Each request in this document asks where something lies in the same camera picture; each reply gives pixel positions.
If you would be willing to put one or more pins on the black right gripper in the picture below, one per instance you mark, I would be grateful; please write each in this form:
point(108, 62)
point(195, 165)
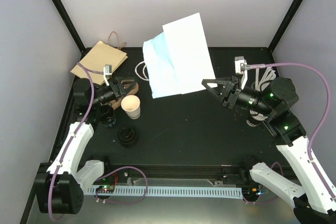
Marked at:
point(231, 85)

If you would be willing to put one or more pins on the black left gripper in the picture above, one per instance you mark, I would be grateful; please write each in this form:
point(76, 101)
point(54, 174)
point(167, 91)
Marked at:
point(117, 88)

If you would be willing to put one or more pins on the light blue paper bag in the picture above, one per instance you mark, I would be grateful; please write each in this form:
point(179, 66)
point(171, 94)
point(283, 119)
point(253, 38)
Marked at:
point(177, 60)

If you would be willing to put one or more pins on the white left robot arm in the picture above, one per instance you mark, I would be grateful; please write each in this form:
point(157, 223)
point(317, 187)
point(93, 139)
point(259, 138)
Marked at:
point(60, 189)

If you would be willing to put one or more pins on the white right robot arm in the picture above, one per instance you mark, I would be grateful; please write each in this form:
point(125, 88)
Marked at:
point(310, 200)

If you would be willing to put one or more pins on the white paper coffee cup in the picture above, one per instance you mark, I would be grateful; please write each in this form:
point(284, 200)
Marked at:
point(131, 106)

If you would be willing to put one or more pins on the black paper coffee cup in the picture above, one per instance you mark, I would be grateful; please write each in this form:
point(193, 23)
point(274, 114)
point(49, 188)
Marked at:
point(107, 116)

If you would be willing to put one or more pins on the brown kraft paper bag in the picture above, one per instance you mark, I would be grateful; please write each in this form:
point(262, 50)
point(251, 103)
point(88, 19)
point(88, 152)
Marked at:
point(102, 54)

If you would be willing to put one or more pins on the stack of white paper cups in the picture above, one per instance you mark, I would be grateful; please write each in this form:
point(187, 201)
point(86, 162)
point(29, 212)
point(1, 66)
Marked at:
point(254, 119)

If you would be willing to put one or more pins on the clear cup of stirrers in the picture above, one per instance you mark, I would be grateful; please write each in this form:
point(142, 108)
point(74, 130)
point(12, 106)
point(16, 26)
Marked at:
point(262, 80)

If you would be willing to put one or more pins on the stack of black lids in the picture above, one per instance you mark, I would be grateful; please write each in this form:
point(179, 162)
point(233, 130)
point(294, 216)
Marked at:
point(128, 136)

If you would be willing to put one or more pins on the black circuit board with leds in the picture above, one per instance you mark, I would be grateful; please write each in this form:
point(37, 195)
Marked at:
point(105, 189)

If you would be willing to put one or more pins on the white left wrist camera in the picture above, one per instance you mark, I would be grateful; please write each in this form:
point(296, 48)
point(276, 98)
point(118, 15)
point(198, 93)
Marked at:
point(107, 72)

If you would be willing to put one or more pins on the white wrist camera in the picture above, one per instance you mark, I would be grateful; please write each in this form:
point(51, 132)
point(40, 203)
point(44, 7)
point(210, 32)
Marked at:
point(241, 69)
point(107, 72)

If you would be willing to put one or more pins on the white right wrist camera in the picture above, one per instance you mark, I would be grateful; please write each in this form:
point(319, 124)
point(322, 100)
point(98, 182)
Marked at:
point(241, 69)

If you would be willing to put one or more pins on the light blue cable duct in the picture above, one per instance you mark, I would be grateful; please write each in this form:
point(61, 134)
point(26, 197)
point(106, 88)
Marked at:
point(170, 191)

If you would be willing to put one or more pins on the black frame post left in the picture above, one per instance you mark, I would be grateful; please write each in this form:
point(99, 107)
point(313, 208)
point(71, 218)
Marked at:
point(69, 24)

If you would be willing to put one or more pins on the black frame post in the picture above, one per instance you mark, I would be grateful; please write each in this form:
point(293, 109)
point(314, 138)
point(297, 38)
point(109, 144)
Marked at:
point(69, 24)
point(292, 10)

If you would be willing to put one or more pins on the black frame post right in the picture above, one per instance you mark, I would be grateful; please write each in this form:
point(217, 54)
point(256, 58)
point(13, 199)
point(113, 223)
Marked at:
point(292, 10)

